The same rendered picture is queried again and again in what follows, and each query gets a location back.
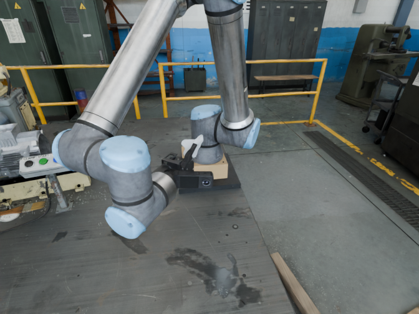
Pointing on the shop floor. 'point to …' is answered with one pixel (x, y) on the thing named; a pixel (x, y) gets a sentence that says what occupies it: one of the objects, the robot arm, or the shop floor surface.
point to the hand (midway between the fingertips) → (203, 155)
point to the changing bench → (285, 79)
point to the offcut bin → (195, 78)
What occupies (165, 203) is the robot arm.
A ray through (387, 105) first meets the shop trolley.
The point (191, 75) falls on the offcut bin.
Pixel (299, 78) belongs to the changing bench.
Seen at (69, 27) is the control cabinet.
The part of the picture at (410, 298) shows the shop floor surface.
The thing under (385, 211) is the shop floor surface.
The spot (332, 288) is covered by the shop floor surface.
